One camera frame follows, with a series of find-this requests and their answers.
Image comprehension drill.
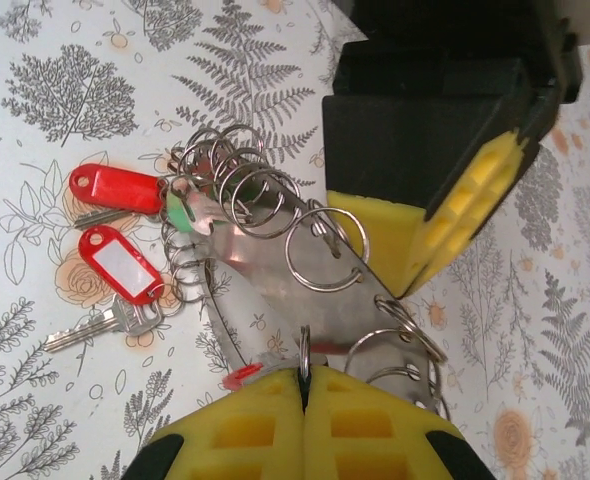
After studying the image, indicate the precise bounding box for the green key tag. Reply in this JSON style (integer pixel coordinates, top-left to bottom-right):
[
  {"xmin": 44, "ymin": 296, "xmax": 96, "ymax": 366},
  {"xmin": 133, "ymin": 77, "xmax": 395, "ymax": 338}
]
[{"xmin": 166, "ymin": 191, "xmax": 200, "ymax": 235}]

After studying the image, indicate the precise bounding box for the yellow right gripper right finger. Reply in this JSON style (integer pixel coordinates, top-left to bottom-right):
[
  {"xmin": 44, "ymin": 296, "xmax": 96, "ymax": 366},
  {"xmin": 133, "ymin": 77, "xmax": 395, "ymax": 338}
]
[{"xmin": 304, "ymin": 364, "xmax": 489, "ymax": 480}]

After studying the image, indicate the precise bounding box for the small steel split ring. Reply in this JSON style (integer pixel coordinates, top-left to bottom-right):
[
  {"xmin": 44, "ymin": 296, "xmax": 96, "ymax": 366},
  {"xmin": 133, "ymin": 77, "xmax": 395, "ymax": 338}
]
[{"xmin": 297, "ymin": 324, "xmax": 314, "ymax": 381}]

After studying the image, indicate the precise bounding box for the metal keyring band with rings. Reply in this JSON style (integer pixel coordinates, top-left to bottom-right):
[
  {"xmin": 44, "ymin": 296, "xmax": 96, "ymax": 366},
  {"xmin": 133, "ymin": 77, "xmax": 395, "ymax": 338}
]
[{"xmin": 160, "ymin": 123, "xmax": 451, "ymax": 426}]

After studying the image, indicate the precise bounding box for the red key tag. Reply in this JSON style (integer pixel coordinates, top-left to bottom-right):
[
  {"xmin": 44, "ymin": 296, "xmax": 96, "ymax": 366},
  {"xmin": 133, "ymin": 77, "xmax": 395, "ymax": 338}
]
[
  {"xmin": 68, "ymin": 162, "xmax": 170, "ymax": 217},
  {"xmin": 221, "ymin": 363, "xmax": 265, "ymax": 392},
  {"xmin": 77, "ymin": 224, "xmax": 165, "ymax": 306}
]

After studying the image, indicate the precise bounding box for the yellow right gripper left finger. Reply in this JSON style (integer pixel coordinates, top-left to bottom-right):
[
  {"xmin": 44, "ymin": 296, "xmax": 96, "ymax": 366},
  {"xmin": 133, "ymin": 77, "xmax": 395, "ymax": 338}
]
[{"xmin": 119, "ymin": 365, "xmax": 307, "ymax": 480}]

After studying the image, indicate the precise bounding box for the silver key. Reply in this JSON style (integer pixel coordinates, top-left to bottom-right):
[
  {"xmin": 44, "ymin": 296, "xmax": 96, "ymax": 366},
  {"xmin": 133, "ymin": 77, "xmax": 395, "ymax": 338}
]
[
  {"xmin": 43, "ymin": 294, "xmax": 167, "ymax": 355},
  {"xmin": 72, "ymin": 207, "xmax": 144, "ymax": 232}
]

